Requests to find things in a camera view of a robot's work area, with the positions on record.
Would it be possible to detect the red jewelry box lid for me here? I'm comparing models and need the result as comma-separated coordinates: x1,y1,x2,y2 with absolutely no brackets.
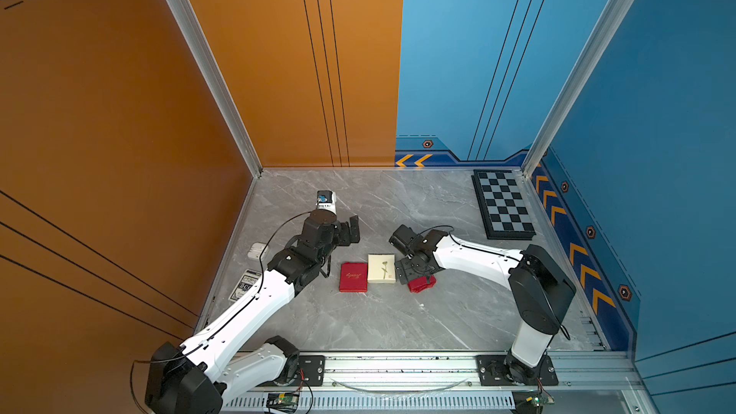
408,276,437,293

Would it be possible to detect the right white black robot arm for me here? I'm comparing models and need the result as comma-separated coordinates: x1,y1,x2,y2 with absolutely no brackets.
389,225,576,385

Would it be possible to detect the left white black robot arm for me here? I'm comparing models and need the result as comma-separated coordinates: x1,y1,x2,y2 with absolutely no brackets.
135,209,360,413

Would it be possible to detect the cream lotus print box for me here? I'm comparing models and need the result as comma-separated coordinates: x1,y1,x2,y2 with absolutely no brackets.
367,254,396,284

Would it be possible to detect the left closed red jewelry box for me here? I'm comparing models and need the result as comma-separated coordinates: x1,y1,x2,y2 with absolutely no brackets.
338,263,368,293

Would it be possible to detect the white earbuds case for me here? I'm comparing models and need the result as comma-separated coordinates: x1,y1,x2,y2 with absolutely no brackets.
247,243,268,262

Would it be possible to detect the black white chessboard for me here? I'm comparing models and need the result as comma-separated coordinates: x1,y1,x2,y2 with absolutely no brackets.
471,169,536,241

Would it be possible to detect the right green circuit board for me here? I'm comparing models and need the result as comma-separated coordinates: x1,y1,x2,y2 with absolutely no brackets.
511,392,555,414

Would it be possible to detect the green circuit board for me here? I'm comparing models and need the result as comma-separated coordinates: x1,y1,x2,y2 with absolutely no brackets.
511,392,555,414
266,392,300,414

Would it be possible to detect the left green circuit board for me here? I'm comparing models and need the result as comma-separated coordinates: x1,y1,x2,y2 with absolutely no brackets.
266,392,300,414

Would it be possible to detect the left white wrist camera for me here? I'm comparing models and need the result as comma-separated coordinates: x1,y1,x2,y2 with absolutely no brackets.
316,190,337,214

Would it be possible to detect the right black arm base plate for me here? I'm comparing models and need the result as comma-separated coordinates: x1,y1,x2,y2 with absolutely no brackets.
475,354,559,387

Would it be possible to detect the white vented cable duct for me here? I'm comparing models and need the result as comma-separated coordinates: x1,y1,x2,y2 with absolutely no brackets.
222,391,515,413

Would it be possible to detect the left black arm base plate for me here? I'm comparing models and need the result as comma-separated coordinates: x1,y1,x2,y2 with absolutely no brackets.
260,355,326,388

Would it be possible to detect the aluminium front rail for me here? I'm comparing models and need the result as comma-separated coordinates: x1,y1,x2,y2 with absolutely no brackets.
163,350,645,393

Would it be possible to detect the left aluminium corner post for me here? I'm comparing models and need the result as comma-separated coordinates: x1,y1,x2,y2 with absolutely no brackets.
165,0,263,178

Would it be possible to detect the aluminium corner post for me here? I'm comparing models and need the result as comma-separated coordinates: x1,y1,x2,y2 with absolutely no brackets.
165,0,263,178
521,0,636,178

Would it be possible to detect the right aluminium corner post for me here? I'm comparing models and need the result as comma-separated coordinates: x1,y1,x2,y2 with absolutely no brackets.
521,0,636,178

